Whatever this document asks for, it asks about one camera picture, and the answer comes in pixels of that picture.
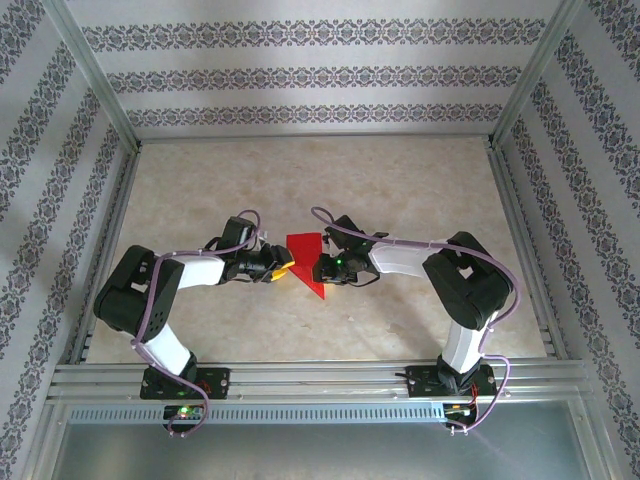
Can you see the red paper sheet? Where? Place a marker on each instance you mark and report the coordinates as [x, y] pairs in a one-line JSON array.
[[305, 270]]

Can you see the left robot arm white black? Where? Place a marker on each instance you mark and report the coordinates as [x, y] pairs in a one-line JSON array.
[[135, 285]]

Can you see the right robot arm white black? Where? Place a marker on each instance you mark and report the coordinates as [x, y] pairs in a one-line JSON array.
[[465, 285]]

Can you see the small electronics board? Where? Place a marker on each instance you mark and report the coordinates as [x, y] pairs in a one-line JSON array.
[[460, 411], [184, 412]]

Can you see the grey metal panel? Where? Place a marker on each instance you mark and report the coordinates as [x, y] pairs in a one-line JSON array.
[[320, 452]]

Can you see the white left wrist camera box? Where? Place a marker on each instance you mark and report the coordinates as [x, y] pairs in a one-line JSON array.
[[262, 242]]

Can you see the wide aluminium mounting rail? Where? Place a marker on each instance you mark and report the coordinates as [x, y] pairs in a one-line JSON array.
[[310, 380]]

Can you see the aluminium frame rail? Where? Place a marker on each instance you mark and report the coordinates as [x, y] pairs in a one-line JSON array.
[[111, 250], [310, 139], [511, 200]]

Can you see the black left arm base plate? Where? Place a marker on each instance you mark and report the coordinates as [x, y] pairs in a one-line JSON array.
[[220, 380]]

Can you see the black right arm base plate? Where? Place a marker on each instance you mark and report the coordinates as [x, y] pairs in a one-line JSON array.
[[422, 382]]

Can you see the aluminium frame post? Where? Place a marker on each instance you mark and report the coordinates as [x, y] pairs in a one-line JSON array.
[[90, 70], [537, 70]]

